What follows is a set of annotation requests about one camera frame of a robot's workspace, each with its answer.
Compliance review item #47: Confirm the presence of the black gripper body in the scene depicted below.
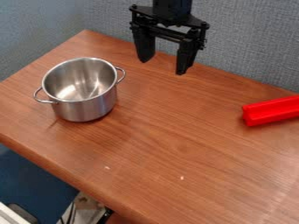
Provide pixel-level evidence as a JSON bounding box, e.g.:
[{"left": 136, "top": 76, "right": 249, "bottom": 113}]
[{"left": 129, "top": 0, "right": 210, "bottom": 44}]

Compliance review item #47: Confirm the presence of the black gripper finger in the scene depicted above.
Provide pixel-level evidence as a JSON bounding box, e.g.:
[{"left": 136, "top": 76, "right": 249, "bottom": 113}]
[
  {"left": 176, "top": 38, "right": 200, "bottom": 75},
  {"left": 132, "top": 26, "right": 154, "bottom": 63}
]

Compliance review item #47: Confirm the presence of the red rectangular block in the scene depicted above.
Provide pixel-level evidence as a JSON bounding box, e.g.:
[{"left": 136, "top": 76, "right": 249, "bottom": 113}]
[{"left": 241, "top": 95, "right": 299, "bottom": 126}]

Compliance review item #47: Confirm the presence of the stainless steel pot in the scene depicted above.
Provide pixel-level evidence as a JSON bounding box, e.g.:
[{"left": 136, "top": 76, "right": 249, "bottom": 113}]
[{"left": 31, "top": 57, "right": 126, "bottom": 123}]

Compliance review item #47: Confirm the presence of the white object at corner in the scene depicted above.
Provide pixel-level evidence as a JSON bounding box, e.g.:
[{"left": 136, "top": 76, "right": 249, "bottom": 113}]
[{"left": 0, "top": 202, "right": 30, "bottom": 224}]

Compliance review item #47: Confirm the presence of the metal table leg bracket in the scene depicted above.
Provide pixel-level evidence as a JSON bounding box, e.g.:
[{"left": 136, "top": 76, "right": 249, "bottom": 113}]
[{"left": 56, "top": 192, "right": 113, "bottom": 224}]

